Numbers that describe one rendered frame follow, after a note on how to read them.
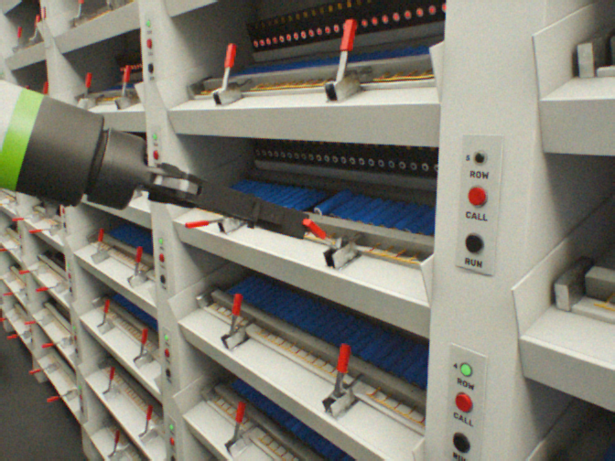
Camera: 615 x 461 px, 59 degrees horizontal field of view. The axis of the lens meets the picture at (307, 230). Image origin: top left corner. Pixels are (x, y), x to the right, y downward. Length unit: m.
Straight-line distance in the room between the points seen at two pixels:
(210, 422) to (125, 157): 0.70
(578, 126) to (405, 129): 0.18
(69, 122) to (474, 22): 0.36
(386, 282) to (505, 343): 0.16
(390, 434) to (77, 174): 0.46
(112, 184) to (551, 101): 0.38
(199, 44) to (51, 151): 0.59
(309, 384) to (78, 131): 0.48
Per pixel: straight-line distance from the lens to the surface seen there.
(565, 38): 0.50
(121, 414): 1.61
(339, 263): 0.66
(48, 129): 0.52
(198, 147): 1.05
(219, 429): 1.10
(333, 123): 0.64
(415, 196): 0.75
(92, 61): 1.72
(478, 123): 0.50
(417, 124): 0.55
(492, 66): 0.50
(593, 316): 0.53
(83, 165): 0.52
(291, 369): 0.84
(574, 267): 0.54
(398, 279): 0.61
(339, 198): 0.79
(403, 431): 0.70
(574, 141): 0.47
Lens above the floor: 1.09
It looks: 12 degrees down
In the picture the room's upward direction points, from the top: straight up
